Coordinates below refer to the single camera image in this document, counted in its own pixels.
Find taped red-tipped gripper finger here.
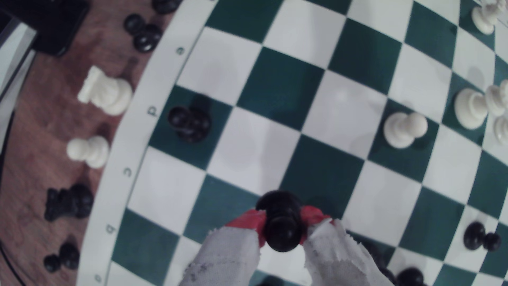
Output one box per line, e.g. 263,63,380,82
179,208,267,286
298,205,395,286

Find black chess pawn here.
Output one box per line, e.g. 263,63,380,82
43,242,81,274
123,14,163,54
463,221,502,252
255,190,308,253
397,267,425,286
167,105,212,144

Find green white chess mat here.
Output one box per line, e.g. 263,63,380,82
75,0,508,286

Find white chess pawn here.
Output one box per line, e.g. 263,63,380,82
66,135,110,169
383,111,429,149
493,116,508,145

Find black chess knight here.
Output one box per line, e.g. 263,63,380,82
44,183,94,222

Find white chess queen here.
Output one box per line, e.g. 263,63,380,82
454,79,508,131

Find white chess knight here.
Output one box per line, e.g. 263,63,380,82
77,65,133,117

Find black chess bishop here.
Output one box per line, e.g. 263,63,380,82
152,0,183,15

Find white chess rook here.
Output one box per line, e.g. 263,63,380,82
471,0,505,35

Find black flat device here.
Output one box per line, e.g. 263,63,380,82
0,0,91,57

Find black cable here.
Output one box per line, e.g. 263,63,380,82
0,240,26,286

